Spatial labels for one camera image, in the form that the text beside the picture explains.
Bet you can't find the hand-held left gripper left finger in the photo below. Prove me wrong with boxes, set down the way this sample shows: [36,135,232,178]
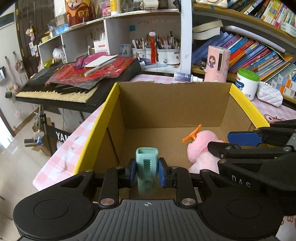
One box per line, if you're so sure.
[59,159,137,207]

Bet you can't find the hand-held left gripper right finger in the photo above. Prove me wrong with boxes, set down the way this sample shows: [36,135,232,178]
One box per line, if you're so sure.
[158,158,226,207]

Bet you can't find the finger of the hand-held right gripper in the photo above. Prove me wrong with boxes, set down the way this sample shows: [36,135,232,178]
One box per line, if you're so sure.
[228,119,296,147]
[207,141,294,160]

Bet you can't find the teal plastic case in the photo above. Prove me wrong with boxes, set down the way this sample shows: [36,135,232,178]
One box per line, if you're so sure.
[135,147,160,194]

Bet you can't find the pink plush toy orange feet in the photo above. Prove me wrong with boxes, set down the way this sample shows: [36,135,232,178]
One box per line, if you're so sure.
[183,124,229,174]

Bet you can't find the yellow cardboard box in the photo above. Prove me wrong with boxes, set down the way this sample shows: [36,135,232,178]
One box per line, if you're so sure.
[73,81,271,200]

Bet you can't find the white quilted pouch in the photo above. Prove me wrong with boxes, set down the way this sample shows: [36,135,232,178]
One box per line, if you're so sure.
[257,82,284,107]

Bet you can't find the white jar green lid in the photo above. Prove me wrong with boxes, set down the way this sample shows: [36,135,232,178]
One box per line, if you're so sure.
[234,68,260,101]

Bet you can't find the stack of blue orange boxes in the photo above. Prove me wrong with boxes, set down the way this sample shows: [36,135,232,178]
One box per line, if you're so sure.
[276,73,296,98]

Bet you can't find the pink cartoon cylinder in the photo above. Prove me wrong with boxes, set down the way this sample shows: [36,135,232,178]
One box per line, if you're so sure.
[204,45,231,83]

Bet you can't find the blue white tube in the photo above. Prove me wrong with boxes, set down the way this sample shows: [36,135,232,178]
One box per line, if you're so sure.
[173,72,204,82]

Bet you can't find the row of leaning books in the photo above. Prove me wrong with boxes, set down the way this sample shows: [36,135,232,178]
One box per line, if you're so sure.
[192,31,293,80]

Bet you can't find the black keyboard stand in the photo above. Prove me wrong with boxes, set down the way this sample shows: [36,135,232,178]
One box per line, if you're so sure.
[38,104,86,158]

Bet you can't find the cardboard scraps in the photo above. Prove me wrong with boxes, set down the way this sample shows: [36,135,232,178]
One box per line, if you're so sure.
[24,130,51,158]

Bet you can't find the grey folder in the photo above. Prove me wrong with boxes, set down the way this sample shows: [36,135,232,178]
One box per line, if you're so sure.
[84,59,117,77]

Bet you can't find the white pen holder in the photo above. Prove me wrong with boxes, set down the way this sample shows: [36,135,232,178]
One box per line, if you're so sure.
[157,47,181,65]
[145,47,160,60]
[132,47,146,59]

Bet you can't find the black electronic keyboard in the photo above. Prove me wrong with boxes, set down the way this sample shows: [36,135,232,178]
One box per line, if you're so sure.
[15,61,141,114]

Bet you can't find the white booklet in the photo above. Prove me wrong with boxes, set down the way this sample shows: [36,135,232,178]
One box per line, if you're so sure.
[84,54,117,68]

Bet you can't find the wooden bookshelf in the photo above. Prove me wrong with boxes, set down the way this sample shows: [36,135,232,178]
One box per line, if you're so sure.
[179,0,296,105]

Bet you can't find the small blue box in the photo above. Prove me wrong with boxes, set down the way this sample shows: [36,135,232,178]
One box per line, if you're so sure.
[120,44,132,56]

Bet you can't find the red hanging tassel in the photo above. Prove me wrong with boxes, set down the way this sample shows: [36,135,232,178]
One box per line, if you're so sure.
[149,31,158,64]

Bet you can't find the row of colourful books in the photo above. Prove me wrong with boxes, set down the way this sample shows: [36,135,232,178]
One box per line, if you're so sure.
[228,0,296,37]

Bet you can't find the white box red print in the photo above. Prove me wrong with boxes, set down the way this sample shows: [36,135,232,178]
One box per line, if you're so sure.
[94,39,109,55]

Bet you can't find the crumpled plastic bag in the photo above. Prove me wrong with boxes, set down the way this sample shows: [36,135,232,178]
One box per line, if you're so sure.
[53,46,67,63]

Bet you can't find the white shelf unit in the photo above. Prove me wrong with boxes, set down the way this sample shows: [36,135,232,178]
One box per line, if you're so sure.
[38,9,192,75]

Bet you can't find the white bottle yellow label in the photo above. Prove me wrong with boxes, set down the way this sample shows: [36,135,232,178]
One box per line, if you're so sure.
[110,0,122,15]

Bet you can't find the fortune god printed box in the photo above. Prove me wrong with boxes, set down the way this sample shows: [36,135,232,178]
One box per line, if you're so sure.
[65,0,96,26]

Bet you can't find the dark wooden door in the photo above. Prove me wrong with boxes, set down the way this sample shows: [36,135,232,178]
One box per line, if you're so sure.
[15,0,56,79]

